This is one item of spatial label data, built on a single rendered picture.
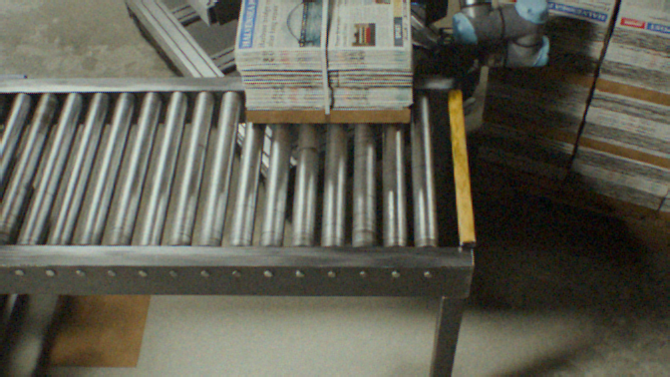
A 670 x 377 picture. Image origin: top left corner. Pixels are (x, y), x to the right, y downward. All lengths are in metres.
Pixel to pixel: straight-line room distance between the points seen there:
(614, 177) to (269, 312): 1.13
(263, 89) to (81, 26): 1.88
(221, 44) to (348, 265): 1.54
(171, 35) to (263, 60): 1.35
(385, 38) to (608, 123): 0.86
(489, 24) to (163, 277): 0.93
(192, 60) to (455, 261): 1.57
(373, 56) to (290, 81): 0.20
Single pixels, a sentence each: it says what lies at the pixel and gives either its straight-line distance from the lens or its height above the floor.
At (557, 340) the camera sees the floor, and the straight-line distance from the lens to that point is 2.44.
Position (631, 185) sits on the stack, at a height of 0.26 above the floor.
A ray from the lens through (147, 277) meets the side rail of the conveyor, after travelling 1.66.
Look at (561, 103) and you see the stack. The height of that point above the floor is 0.53.
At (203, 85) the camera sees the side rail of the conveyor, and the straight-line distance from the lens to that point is 1.93.
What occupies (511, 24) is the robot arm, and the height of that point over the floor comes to 0.92.
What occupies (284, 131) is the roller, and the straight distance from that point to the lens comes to 1.79.
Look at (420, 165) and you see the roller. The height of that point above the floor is 0.80.
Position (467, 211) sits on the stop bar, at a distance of 1.62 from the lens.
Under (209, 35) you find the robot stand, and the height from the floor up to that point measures 0.21.
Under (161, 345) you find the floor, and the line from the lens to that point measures 2.45.
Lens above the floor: 2.12
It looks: 52 degrees down
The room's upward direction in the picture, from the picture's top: 4 degrees counter-clockwise
